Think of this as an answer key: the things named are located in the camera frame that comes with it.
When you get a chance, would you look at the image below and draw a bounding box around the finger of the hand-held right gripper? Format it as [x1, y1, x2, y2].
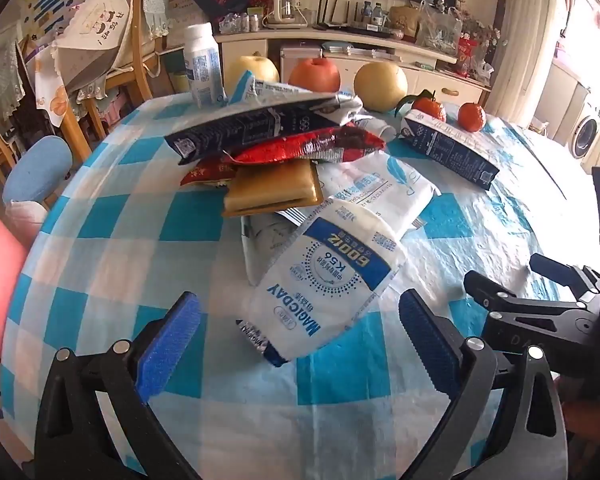
[529, 253, 600, 297]
[463, 270, 600, 326]

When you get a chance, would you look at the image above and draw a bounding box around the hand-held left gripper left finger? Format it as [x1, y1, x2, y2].
[34, 291, 203, 480]

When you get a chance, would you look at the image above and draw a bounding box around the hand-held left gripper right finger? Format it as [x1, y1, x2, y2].
[398, 289, 568, 480]

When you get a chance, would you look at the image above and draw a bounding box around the white blue milk pouch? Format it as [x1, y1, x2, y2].
[236, 197, 407, 368]

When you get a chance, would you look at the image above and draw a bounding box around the white washing machine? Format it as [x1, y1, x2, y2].
[565, 92, 600, 161]

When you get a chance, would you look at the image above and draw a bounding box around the blue white checkered tablecloth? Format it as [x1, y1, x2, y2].
[0, 92, 600, 480]

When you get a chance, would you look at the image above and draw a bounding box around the dark blue boxy milk carton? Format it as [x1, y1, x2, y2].
[399, 108, 501, 191]

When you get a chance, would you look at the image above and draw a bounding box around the white bag with feather print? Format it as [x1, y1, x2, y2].
[275, 152, 442, 241]

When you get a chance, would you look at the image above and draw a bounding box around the small orange tangerine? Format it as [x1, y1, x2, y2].
[457, 102, 487, 133]

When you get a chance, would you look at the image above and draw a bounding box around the tan flat box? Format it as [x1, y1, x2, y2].
[222, 159, 325, 218]

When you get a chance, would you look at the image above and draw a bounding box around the tangerine with green leaf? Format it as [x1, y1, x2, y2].
[396, 89, 447, 123]

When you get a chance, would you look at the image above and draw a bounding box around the blue chair cushion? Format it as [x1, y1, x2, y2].
[2, 136, 74, 208]

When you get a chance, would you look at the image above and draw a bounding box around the beige curtain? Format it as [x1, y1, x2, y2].
[485, 0, 581, 111]

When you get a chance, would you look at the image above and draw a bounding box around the red foil snack wrapper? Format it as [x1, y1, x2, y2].
[225, 125, 387, 166]

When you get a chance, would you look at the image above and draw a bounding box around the yellow pear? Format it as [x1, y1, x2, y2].
[353, 61, 409, 112]
[228, 53, 281, 86]

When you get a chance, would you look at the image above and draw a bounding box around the clear plastic bag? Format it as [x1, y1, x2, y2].
[416, 2, 463, 56]

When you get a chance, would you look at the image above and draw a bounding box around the crumpled white blue carton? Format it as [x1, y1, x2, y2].
[228, 70, 366, 126]

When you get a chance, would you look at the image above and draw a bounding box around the white blue-label milk bottle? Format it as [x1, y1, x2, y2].
[182, 23, 227, 108]

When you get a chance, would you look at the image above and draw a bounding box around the wooden chair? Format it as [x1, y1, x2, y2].
[55, 0, 173, 161]

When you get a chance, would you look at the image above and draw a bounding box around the red apple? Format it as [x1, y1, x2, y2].
[288, 57, 342, 93]

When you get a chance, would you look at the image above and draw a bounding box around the cream television cabinet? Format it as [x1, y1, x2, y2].
[215, 0, 491, 108]

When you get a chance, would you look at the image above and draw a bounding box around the silver pink storage case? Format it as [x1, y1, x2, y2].
[280, 45, 322, 75]

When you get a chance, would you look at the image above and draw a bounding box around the black router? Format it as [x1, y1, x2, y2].
[314, 0, 361, 29]

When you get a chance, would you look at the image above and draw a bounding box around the printed white chair cover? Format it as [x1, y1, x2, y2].
[55, 0, 136, 93]

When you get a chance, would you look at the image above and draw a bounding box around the white electric kettle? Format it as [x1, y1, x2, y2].
[265, 0, 308, 28]

